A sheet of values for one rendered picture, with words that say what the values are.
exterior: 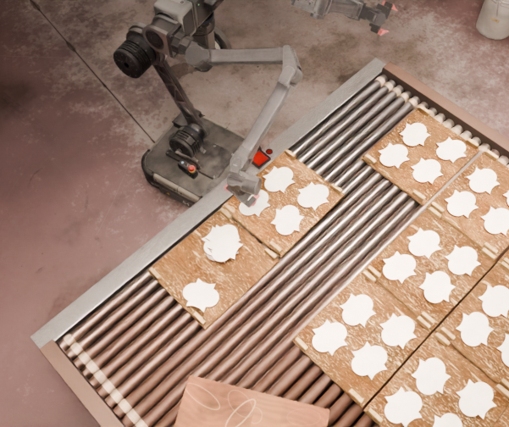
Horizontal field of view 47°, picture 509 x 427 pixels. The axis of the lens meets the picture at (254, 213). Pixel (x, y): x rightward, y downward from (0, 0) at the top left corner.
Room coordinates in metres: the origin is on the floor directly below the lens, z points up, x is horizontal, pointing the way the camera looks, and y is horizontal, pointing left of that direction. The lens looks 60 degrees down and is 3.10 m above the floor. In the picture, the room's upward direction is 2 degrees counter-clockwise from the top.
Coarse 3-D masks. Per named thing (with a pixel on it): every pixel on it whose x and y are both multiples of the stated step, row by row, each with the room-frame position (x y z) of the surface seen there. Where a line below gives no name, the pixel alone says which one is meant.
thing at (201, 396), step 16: (192, 384) 0.52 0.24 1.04; (208, 384) 0.51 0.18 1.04; (224, 384) 0.51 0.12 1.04; (192, 400) 0.46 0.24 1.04; (208, 400) 0.46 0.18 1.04; (224, 400) 0.46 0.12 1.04; (240, 400) 0.45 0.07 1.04; (256, 400) 0.45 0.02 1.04; (272, 400) 0.45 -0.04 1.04; (288, 400) 0.45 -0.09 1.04; (192, 416) 0.41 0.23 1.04; (208, 416) 0.41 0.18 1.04; (224, 416) 0.40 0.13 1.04; (240, 416) 0.40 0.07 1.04; (256, 416) 0.40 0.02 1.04; (272, 416) 0.40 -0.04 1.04; (288, 416) 0.40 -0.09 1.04; (304, 416) 0.39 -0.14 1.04; (320, 416) 0.39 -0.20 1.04
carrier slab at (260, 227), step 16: (288, 160) 1.52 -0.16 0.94; (304, 176) 1.43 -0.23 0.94; (320, 176) 1.43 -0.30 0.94; (272, 192) 1.35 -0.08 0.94; (288, 192) 1.35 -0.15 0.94; (336, 192) 1.34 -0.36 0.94; (224, 208) 1.28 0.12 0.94; (272, 208) 1.27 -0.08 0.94; (304, 208) 1.27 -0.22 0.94; (320, 208) 1.26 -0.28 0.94; (256, 224) 1.20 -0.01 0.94; (304, 224) 1.19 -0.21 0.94; (272, 240) 1.12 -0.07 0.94; (288, 240) 1.12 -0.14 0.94
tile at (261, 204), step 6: (264, 192) 1.35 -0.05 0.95; (258, 198) 1.32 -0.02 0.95; (264, 198) 1.32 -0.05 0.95; (240, 204) 1.29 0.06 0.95; (258, 204) 1.29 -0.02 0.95; (264, 204) 1.29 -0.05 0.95; (240, 210) 1.26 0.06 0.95; (246, 210) 1.26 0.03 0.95; (252, 210) 1.26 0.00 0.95; (258, 210) 1.26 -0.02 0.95; (258, 216) 1.23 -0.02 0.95
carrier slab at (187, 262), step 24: (216, 216) 1.25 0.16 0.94; (192, 240) 1.14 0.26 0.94; (168, 264) 1.03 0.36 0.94; (192, 264) 1.02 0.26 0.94; (216, 264) 1.02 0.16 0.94; (240, 264) 1.01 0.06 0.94; (264, 264) 1.01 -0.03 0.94; (168, 288) 0.92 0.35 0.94; (216, 288) 0.91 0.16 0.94; (240, 288) 0.91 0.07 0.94; (192, 312) 0.82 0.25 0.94; (216, 312) 0.82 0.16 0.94
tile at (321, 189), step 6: (312, 186) 1.37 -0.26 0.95; (318, 186) 1.37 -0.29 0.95; (324, 186) 1.37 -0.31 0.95; (300, 192) 1.34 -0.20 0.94; (306, 192) 1.34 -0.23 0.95; (312, 192) 1.34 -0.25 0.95; (318, 192) 1.34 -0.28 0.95; (324, 192) 1.34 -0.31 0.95; (300, 198) 1.31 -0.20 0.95; (306, 198) 1.31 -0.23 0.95; (312, 198) 1.31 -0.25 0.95; (318, 198) 1.31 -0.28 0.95; (324, 198) 1.31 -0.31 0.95; (300, 204) 1.28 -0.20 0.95; (306, 204) 1.28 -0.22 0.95; (312, 204) 1.28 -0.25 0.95; (318, 204) 1.28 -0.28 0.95
